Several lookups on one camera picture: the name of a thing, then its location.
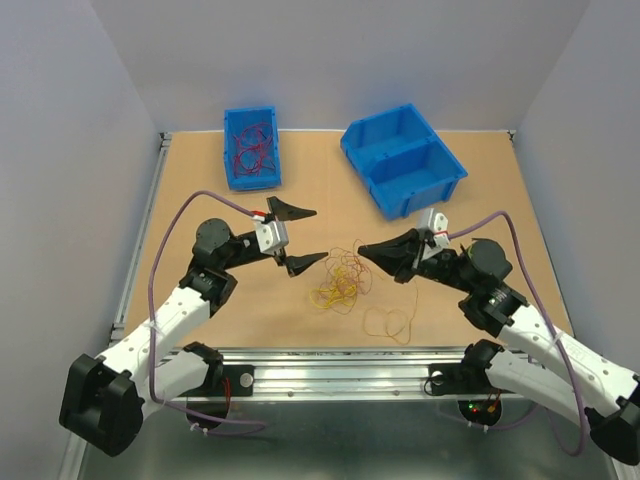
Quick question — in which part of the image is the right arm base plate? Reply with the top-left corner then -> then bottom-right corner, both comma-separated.
423,363 -> 491,396

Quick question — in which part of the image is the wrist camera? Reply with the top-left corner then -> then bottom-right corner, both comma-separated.
252,212 -> 289,256
416,208 -> 450,261

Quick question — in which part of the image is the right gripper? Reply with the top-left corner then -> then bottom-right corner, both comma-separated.
358,227 -> 477,294

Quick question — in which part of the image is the large blue divided bin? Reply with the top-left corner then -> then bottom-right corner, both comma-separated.
340,104 -> 468,221

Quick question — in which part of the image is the red yellow wire bundle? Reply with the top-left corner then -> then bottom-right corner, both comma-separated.
308,238 -> 419,346

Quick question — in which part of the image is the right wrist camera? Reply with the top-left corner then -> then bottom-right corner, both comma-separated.
416,208 -> 450,261

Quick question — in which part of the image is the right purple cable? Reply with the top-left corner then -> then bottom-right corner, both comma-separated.
447,210 -> 590,457

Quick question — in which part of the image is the aluminium rail frame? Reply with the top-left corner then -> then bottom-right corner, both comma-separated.
57,130 -> 626,480

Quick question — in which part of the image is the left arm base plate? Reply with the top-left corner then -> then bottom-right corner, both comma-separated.
184,364 -> 255,398

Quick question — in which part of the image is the small blue bin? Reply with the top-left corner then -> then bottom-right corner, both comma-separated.
223,106 -> 282,192

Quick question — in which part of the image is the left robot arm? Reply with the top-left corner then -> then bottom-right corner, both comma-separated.
59,196 -> 326,457

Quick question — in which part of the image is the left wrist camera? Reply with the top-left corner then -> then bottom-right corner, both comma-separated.
252,212 -> 289,256

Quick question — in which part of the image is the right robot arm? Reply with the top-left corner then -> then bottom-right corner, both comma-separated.
358,229 -> 639,466

